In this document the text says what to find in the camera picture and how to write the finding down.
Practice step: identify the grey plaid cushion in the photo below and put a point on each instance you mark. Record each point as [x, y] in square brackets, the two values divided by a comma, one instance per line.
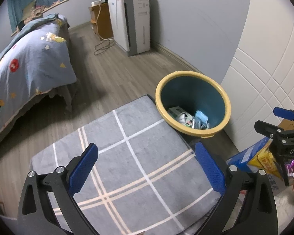
[137, 171]

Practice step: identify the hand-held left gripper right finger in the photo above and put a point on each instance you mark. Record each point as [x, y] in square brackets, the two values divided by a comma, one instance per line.
[209, 169]

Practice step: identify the wooden cabinet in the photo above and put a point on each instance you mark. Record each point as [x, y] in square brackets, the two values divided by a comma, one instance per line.
[104, 22]

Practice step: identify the blue face mask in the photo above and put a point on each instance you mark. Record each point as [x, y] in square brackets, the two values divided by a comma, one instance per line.
[201, 116]

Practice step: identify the white tissue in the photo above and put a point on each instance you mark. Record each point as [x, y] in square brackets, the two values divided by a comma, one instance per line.
[183, 118]

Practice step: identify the cardboard box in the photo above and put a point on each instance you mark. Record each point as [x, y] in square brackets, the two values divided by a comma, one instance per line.
[286, 123]

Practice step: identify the blue yellow printed bag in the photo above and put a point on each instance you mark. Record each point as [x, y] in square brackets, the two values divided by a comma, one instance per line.
[245, 156]

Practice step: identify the yellow rimmed teal bin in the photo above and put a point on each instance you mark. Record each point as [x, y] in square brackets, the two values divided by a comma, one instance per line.
[191, 90]

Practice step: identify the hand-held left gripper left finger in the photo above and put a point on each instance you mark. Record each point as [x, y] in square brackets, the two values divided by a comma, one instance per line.
[84, 166]

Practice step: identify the wooden window sill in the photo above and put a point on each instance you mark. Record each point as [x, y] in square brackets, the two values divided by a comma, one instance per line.
[61, 2]

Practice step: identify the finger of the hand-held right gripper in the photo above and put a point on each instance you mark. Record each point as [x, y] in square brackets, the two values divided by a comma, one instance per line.
[284, 112]
[272, 130]

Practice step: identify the green white box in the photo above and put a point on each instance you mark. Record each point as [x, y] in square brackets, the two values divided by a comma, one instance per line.
[177, 111]

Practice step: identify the white air purifier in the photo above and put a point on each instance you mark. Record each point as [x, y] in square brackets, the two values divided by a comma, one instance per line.
[137, 24]

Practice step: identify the purple packet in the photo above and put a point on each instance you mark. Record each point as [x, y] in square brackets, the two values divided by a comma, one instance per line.
[291, 169]

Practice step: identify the flat white box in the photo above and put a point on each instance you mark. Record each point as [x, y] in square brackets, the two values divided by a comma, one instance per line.
[99, 3]

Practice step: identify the wooden bed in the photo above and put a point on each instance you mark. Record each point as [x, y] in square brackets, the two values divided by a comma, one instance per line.
[63, 93]

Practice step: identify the patterned cloth pile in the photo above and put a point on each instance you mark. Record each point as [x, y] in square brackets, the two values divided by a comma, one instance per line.
[34, 13]

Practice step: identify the bed with blue quilt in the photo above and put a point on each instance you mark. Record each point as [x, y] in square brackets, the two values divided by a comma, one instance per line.
[34, 61]

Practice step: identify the white panelled wardrobe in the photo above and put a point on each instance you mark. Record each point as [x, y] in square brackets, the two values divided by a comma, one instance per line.
[259, 78]

